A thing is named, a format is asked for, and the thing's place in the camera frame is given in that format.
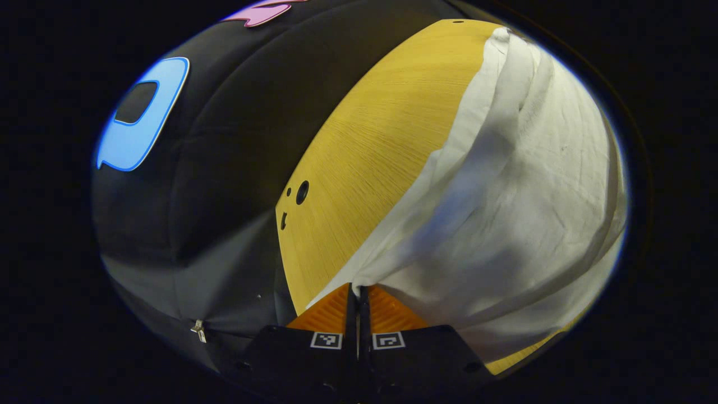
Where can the silver metal clip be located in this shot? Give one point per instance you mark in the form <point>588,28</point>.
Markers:
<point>198,331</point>

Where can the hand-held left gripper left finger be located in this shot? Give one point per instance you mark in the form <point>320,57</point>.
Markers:
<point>303,365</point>

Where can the black backdrop cloth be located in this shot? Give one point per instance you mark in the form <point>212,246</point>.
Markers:
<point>235,140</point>

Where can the white jeans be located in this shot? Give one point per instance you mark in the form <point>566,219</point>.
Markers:
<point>505,196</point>

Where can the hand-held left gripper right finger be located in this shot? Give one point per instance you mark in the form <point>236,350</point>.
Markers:
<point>420,365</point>

